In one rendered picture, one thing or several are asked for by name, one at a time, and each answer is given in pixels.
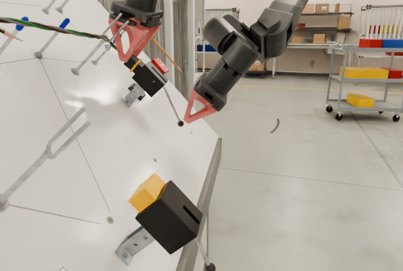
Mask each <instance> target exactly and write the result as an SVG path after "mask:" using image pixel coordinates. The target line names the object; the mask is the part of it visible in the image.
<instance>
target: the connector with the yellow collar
mask: <svg viewBox="0 0 403 271"><path fill-rule="evenodd" d="M139 60H140V59H139V58H138V57H136V56H134V55H132V56H131V57H130V59H129V60H128V62H124V65H125V66H126V67H127V68H129V69H130V70H131V69H132V67H133V66H134V65H135V64H136V63H137V62H138V61H139ZM144 65H145V63H144V62H142V61H141V62H140V63H139V64H138V65H137V66H136V67H135V69H133V73H134V74H135V73H136V72H138V70H139V69H141V67H142V66H144Z"/></svg>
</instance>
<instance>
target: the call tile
mask: <svg viewBox="0 0 403 271"><path fill-rule="evenodd" d="M151 62H152V63H153V64H154V65H155V66H156V67H157V68H158V69H159V71H160V72H161V73H162V74H165V73H167V72H169V69H168V68H167V67H166V66H165V64H164V63H163V62H162V61H161V60H160V58H155V59H153V60H151Z"/></svg>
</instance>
